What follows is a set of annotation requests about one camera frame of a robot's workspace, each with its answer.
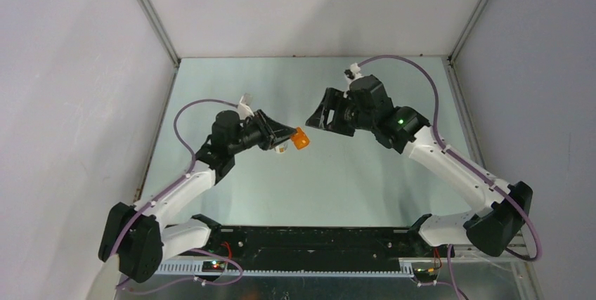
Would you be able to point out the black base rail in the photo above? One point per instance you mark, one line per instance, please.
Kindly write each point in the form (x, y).
(293, 249)

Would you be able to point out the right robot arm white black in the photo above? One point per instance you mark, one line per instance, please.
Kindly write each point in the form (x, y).
(498, 209)

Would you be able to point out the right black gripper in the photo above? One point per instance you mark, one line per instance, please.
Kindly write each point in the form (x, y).
(333, 100)

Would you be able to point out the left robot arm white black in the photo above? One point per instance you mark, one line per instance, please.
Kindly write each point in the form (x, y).
(142, 235)

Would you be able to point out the orange pill organizer box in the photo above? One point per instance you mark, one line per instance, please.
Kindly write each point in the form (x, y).
(299, 139)

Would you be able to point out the white pill bottle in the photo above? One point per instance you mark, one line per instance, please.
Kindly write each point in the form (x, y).
(282, 148)

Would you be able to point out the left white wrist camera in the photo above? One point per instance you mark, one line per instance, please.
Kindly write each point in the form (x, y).
(243, 107)

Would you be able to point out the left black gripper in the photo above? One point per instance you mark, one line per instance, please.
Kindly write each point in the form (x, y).
(272, 133)

